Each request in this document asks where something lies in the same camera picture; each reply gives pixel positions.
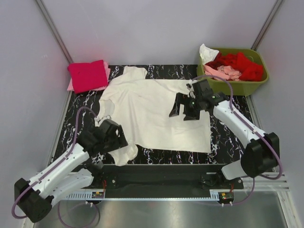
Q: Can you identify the olive green plastic bin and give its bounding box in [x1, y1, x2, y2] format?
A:
[197, 47, 269, 96]

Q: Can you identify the dark red cloth in bin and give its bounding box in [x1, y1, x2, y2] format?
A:
[205, 53, 223, 70]

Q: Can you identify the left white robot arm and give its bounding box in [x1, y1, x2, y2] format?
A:
[11, 119, 128, 223]

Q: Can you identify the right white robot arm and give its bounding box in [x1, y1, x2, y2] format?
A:
[169, 78, 282, 188]

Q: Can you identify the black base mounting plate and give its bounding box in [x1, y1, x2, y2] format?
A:
[46, 163, 274, 199]

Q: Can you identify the pink cloth in bin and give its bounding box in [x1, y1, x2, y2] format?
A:
[204, 65, 242, 81]

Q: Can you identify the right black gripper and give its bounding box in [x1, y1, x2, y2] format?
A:
[169, 92, 202, 121]

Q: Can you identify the folded magenta t shirt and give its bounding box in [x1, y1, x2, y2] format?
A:
[67, 59, 110, 94]

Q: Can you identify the white cloth in bin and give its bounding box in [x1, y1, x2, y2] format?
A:
[199, 44, 219, 65]

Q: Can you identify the cream white t shirt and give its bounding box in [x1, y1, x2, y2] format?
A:
[95, 66, 211, 166]

